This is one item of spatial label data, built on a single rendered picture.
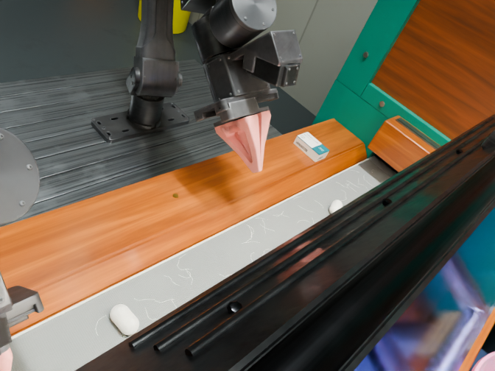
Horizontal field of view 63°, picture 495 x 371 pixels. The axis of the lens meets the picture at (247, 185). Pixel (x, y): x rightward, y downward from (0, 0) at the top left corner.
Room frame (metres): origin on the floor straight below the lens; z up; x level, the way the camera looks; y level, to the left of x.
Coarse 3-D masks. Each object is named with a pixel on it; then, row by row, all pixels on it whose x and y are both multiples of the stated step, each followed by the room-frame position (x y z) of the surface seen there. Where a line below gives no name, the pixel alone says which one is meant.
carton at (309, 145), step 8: (304, 136) 0.68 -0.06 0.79; (312, 136) 0.69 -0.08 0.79; (296, 144) 0.67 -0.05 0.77; (304, 144) 0.66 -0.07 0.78; (312, 144) 0.67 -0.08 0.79; (320, 144) 0.68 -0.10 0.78; (304, 152) 0.66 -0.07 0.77; (312, 152) 0.65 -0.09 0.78; (320, 152) 0.65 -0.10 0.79; (328, 152) 0.67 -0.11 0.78
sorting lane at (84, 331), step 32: (320, 192) 0.60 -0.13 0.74; (352, 192) 0.64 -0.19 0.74; (256, 224) 0.45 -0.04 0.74; (288, 224) 0.48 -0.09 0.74; (192, 256) 0.34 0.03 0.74; (224, 256) 0.37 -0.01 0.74; (256, 256) 0.39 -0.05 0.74; (128, 288) 0.26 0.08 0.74; (160, 288) 0.28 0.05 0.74; (192, 288) 0.30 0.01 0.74; (64, 320) 0.19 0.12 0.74; (96, 320) 0.21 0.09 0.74; (32, 352) 0.15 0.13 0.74; (64, 352) 0.17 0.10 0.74; (96, 352) 0.18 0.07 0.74
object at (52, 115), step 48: (0, 96) 0.55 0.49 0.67; (48, 96) 0.61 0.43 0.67; (96, 96) 0.67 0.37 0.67; (192, 96) 0.83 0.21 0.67; (48, 144) 0.49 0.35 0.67; (96, 144) 0.54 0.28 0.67; (144, 144) 0.60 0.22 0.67; (192, 144) 0.66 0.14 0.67; (48, 192) 0.39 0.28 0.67; (96, 192) 0.43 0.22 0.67
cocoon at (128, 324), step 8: (120, 304) 0.23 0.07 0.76; (112, 312) 0.22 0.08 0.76; (120, 312) 0.22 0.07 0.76; (128, 312) 0.22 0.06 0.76; (112, 320) 0.21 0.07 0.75; (120, 320) 0.21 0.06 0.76; (128, 320) 0.21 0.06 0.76; (136, 320) 0.22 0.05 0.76; (120, 328) 0.21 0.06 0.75; (128, 328) 0.21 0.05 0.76; (136, 328) 0.21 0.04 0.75
